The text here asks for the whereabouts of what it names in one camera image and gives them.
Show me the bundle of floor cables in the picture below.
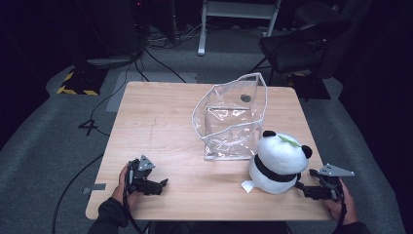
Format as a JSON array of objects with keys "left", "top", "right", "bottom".
[{"left": 144, "top": 19, "right": 204, "bottom": 51}]

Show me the white metal stand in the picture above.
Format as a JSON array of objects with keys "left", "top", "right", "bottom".
[{"left": 197, "top": 0, "right": 282, "bottom": 57}]

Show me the panda plush toy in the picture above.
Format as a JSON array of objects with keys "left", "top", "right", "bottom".
[{"left": 240, "top": 130, "right": 314, "bottom": 195}]

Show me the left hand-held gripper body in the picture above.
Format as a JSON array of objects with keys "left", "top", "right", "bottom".
[{"left": 126, "top": 155, "right": 157, "bottom": 196}]

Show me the person's dark lap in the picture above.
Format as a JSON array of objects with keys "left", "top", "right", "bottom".
[{"left": 147, "top": 220, "right": 291, "bottom": 234}]

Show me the grey tape strip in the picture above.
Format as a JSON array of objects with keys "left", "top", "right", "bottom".
[{"left": 81, "top": 182, "right": 107, "bottom": 196}]

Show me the right hand-held gripper cable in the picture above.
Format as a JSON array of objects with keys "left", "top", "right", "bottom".
[{"left": 330, "top": 181, "right": 349, "bottom": 234}]

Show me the thick black floor cable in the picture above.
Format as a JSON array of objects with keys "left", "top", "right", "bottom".
[{"left": 52, "top": 152, "right": 105, "bottom": 234}]

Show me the left hand-held gripper cable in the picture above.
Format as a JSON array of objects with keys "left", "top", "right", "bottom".
[{"left": 122, "top": 169, "right": 147, "bottom": 234}]

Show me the black folding chair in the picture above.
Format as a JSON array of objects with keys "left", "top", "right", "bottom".
[{"left": 246, "top": 1, "right": 355, "bottom": 102}]

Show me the hand-held gripper cable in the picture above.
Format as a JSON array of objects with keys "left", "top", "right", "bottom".
[
  {"left": 330, "top": 181, "right": 349, "bottom": 234},
  {"left": 122, "top": 169, "right": 147, "bottom": 234}
]

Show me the thin black floor cable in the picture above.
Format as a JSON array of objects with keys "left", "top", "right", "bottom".
[{"left": 90, "top": 62, "right": 134, "bottom": 137}]

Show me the person's right hand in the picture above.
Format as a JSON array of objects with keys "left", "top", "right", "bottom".
[{"left": 322, "top": 179, "right": 358, "bottom": 226}]

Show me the dark equipment stand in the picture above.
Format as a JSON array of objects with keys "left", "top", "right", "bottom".
[{"left": 73, "top": 0, "right": 145, "bottom": 70}]

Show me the transparent plastic bag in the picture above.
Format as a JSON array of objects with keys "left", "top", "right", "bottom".
[{"left": 191, "top": 72, "right": 269, "bottom": 162}]

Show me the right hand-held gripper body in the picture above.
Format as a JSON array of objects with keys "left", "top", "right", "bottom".
[{"left": 308, "top": 163, "right": 356, "bottom": 201}]

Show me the black yellow striped base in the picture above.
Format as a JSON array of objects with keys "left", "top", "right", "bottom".
[{"left": 56, "top": 66, "right": 109, "bottom": 97}]

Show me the person's left hand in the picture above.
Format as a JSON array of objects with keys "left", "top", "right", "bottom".
[{"left": 111, "top": 164, "right": 141, "bottom": 212}]

